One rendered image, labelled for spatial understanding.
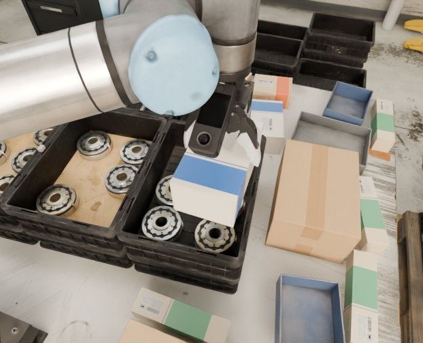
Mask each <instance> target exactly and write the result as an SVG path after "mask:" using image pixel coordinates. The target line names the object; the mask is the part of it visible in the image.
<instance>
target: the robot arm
mask: <svg viewBox="0 0 423 343"><path fill-rule="evenodd" d="M99 3H100V6H101V11H102V15H103V20H99V21H94V22H90V23H86V24H81V25H78V26H75V27H70V28H67V29H63V30H60V31H55V32H51V33H47V34H43V35H39V36H36V37H31V38H28V39H23V40H20V41H17V42H12V43H9V44H4V45H1V46H0V141H3V140H7V139H10V138H13V137H17V136H20V135H24V134H28V133H32V132H35V131H39V130H42V129H47V128H49V127H54V126H57V125H61V124H64V123H68V122H71V121H74V120H79V119H81V118H86V117H89V116H93V115H96V114H100V113H104V112H108V111H110V110H115V109H118V108H122V107H125V106H127V105H131V104H134V103H139V102H142V103H143V104H144V105H145V106H146V107H147V108H148V109H150V110H152V111H153V112H156V113H158V114H171V115H173V116H179V115H183V114H187V113H190V114H189V115H188V118H187V119H186V125H185V130H184V146H185V148H188V147H189V149H191V150H192V151H193V152H194V153H195V154H199V155H201V156H204V157H209V158H216V157H218V155H219V154H220V149H221V147H222V143H223V140H224V136H225V134H226V132H227V133H228V134H230V133H234V132H237V131H238V130H239V134H238V136H237V139H236V141H237V143H238V144H239V145H240V146H241V147H243V149H244V150H245V151H246V156H247V157H248V158H249V159H250V160H251V161H250V164H252V165H254V166H256V167H258V166H259V163H260V158H261V155H260V140H261V131H260V129H259V128H258V127H257V126H256V125H255V123H254V121H253V120H252V119H250V118H248V117H247V114H245V111H244V110H245V108H246V106H247V105H248V107H247V113H248V112H249V111H250V108H251V106H252V96H253V90H254V82H253V81H249V80H246V79H245V78H246V77H247V76H248V75H249V74H250V72H251V66H252V63H253V61H254V53H255V47H256V35H257V25H258V15H259V9H260V0H99ZM247 84H249V85H250V87H249V88H248V87H247V86H245V85H247Z"/></svg>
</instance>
